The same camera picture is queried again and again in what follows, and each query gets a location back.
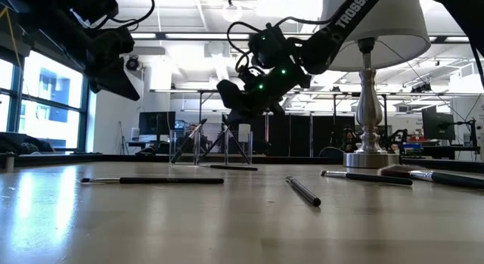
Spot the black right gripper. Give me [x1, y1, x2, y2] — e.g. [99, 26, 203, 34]
[216, 63, 312, 124]

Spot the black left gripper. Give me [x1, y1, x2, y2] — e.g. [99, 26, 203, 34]
[85, 27, 141, 102]

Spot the fine-tipped black eyeliner brush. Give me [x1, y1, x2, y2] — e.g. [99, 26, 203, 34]
[198, 163, 259, 172]

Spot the long thin black makeup brush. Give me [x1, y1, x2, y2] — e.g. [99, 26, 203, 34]
[79, 176, 225, 185]

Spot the angled black makeup brush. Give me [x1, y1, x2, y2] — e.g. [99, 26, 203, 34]
[319, 169, 414, 187]

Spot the large black powder brush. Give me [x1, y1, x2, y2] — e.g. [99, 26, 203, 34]
[377, 164, 484, 191]

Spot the person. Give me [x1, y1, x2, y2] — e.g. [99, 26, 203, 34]
[187, 123, 201, 154]
[341, 124, 358, 154]

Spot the black computer monitor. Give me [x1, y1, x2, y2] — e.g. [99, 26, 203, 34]
[421, 106, 457, 141]
[138, 110, 177, 136]

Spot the large window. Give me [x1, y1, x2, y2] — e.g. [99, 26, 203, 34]
[0, 50, 91, 152]

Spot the clear acrylic brush organizer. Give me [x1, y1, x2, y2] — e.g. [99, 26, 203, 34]
[169, 129, 255, 167]

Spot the dark blue chair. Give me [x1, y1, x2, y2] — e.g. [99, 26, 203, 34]
[318, 146, 345, 158]

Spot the white-shaded silver table lamp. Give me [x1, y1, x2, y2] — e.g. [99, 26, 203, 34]
[320, 0, 432, 169]

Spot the black metal workstation frame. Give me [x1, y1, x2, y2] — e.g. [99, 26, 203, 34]
[149, 88, 484, 159]

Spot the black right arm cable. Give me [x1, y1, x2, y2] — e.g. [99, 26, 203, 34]
[225, 16, 336, 75]

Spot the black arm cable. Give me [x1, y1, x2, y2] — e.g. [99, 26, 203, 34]
[109, 0, 156, 30]
[225, 16, 336, 75]

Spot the black partition wall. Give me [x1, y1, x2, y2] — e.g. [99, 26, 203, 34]
[221, 112, 357, 158]

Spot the black aluminium table frame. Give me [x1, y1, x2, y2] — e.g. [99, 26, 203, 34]
[0, 152, 484, 175]

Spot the round ceiling ring light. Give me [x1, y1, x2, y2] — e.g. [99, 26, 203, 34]
[222, 0, 244, 23]

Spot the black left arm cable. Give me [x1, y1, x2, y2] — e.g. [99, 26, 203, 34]
[109, 0, 156, 30]

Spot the yellow cable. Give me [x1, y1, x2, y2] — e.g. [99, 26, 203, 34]
[0, 6, 22, 68]

